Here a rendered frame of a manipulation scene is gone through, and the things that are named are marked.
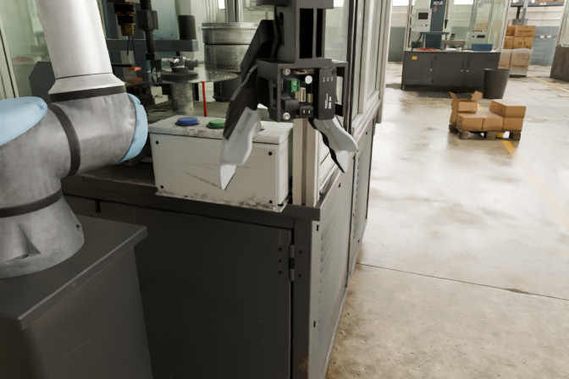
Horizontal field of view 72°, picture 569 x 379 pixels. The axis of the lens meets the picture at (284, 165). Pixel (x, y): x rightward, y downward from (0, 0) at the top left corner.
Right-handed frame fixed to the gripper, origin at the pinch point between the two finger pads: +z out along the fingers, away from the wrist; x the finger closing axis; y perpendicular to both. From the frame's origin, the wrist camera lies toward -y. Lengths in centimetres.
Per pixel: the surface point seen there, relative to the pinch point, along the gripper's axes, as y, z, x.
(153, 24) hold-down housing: -80, -18, -8
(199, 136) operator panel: -33.3, 2.6, -4.5
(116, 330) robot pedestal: -20.5, 31.7, -22.7
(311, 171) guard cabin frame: -23.7, 8.9, 14.6
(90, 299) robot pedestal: -17.5, 22.4, -25.2
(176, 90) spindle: -77, 0, -3
